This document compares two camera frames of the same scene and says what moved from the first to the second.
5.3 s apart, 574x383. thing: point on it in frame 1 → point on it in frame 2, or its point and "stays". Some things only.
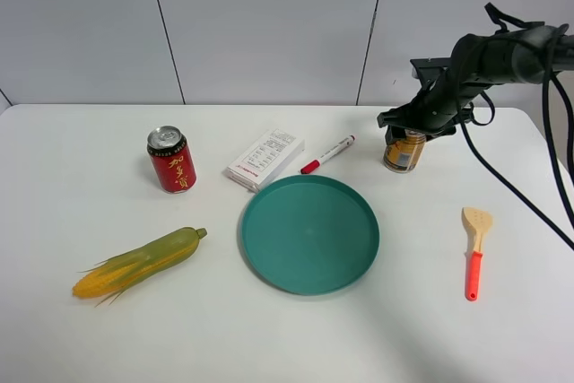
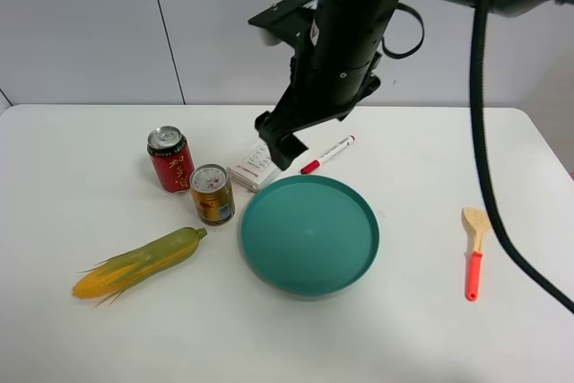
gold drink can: x=403 y=155 → x=213 y=194
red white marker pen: x=313 y=164 stays
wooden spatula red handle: x=476 y=221 stays
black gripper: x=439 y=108 → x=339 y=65
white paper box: x=266 y=159 stays
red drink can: x=171 y=154 stays
